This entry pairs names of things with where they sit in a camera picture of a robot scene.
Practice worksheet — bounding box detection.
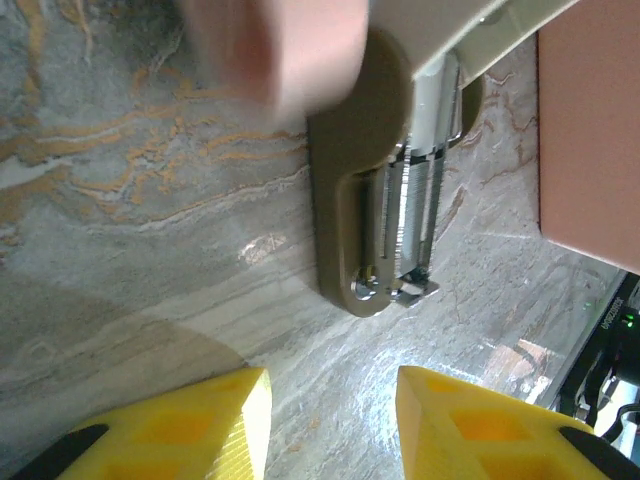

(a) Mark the silver staple strip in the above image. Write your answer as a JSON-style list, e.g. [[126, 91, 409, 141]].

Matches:
[[382, 142, 447, 281]]

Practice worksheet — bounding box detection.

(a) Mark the pink stapler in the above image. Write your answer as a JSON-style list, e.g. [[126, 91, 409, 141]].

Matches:
[[182, 0, 372, 120]]

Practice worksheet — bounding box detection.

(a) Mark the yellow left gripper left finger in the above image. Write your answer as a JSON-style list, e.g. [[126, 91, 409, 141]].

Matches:
[[9, 367, 274, 480]]

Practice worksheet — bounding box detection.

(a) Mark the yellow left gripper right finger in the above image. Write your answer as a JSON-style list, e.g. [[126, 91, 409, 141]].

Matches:
[[397, 364, 640, 480]]

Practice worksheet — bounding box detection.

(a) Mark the pink plastic tray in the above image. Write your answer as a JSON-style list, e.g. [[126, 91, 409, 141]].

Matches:
[[537, 0, 640, 277]]

